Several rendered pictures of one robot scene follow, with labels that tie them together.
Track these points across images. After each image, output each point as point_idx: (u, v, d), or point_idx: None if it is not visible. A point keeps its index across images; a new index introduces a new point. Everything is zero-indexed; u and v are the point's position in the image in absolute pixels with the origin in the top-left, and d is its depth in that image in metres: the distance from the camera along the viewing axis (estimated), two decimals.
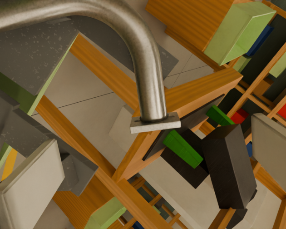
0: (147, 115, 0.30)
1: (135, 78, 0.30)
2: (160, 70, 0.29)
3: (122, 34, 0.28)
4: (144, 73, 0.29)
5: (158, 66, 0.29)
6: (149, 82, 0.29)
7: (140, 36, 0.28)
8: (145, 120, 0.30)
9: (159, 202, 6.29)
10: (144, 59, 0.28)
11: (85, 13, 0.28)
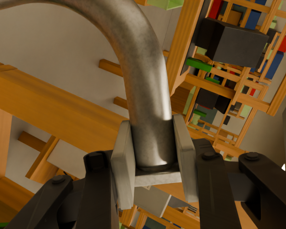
0: (145, 159, 0.19)
1: (127, 100, 0.19)
2: (165, 87, 0.18)
3: (106, 30, 0.18)
4: (140, 92, 0.18)
5: (163, 80, 0.18)
6: (148, 107, 0.18)
7: (133, 32, 0.17)
8: (142, 166, 0.19)
9: None
10: (140, 69, 0.17)
11: None
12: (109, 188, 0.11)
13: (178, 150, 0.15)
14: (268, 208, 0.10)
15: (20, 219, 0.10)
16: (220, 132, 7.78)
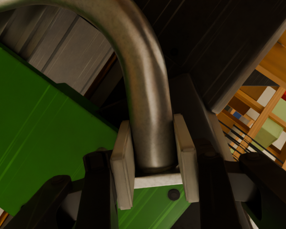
0: (145, 160, 0.18)
1: (127, 101, 0.19)
2: (165, 88, 0.18)
3: (106, 31, 0.18)
4: (140, 93, 0.18)
5: (163, 81, 0.18)
6: (149, 107, 0.18)
7: (134, 32, 0.17)
8: (142, 168, 0.19)
9: None
10: (140, 69, 0.17)
11: None
12: (108, 188, 0.11)
13: (179, 150, 0.15)
14: (268, 208, 0.10)
15: (20, 219, 0.10)
16: None
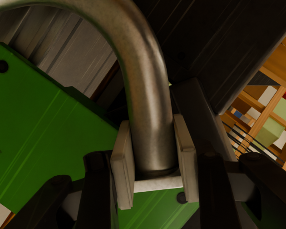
0: (145, 163, 0.18)
1: (127, 102, 0.18)
2: (166, 90, 0.18)
3: (106, 32, 0.17)
4: (140, 94, 0.17)
5: (164, 82, 0.18)
6: (149, 109, 0.17)
7: (134, 33, 0.17)
8: (142, 171, 0.18)
9: None
10: (141, 70, 0.17)
11: (48, 0, 0.18)
12: (109, 188, 0.11)
13: (179, 150, 0.15)
14: (268, 208, 0.10)
15: (20, 219, 0.10)
16: None
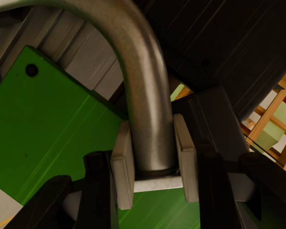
0: (145, 163, 0.18)
1: (127, 102, 0.18)
2: (166, 90, 0.18)
3: (106, 32, 0.17)
4: (140, 94, 0.17)
5: (164, 82, 0.18)
6: (149, 109, 0.17)
7: (134, 33, 0.17)
8: (142, 171, 0.18)
9: None
10: (141, 70, 0.17)
11: (48, 0, 0.18)
12: (109, 188, 0.11)
13: (179, 150, 0.15)
14: (268, 208, 0.10)
15: (20, 219, 0.10)
16: None
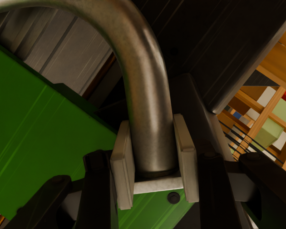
0: (146, 164, 0.18)
1: (127, 103, 0.18)
2: (166, 91, 0.18)
3: (106, 32, 0.17)
4: (141, 95, 0.17)
5: (164, 82, 0.18)
6: (150, 110, 0.17)
7: (135, 34, 0.17)
8: (143, 172, 0.18)
9: None
10: (141, 71, 0.17)
11: (48, 1, 0.18)
12: (108, 188, 0.11)
13: (179, 150, 0.15)
14: (268, 208, 0.10)
15: (20, 219, 0.10)
16: None
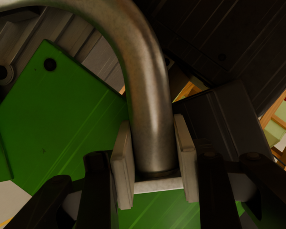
0: (146, 164, 0.18)
1: (127, 103, 0.18)
2: (167, 91, 0.18)
3: (107, 32, 0.17)
4: (142, 95, 0.17)
5: (165, 83, 0.18)
6: (150, 110, 0.17)
7: (136, 33, 0.17)
8: (143, 172, 0.18)
9: None
10: (142, 71, 0.17)
11: (50, 0, 0.18)
12: (109, 188, 0.11)
13: (179, 150, 0.15)
14: (268, 208, 0.10)
15: (20, 219, 0.10)
16: None
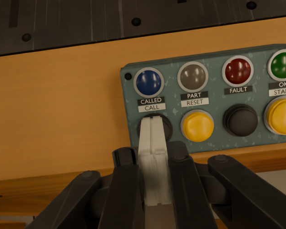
0: None
1: None
2: None
3: None
4: None
5: None
6: None
7: None
8: None
9: None
10: None
11: None
12: (135, 185, 0.11)
13: (153, 152, 0.16)
14: (239, 210, 0.10)
15: (48, 212, 0.10)
16: None
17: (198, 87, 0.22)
